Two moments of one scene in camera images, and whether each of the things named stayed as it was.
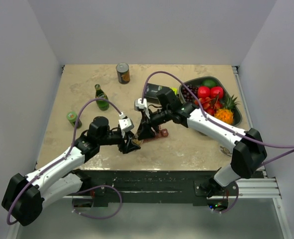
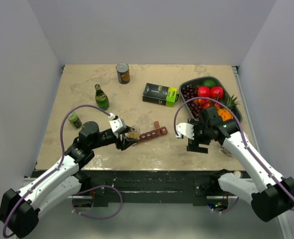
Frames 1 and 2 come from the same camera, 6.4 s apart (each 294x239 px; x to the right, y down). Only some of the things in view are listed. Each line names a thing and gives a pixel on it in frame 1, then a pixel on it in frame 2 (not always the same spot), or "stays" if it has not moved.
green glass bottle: [101, 105] stays
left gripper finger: [131, 147] → [125, 144]
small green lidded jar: [72, 117] stays
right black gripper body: [159, 118] → [202, 135]
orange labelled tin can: [123, 72] stays
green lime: [209, 83] stays
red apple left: [203, 92] stays
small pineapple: [225, 114] stays
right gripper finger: [145, 114] → [191, 145]
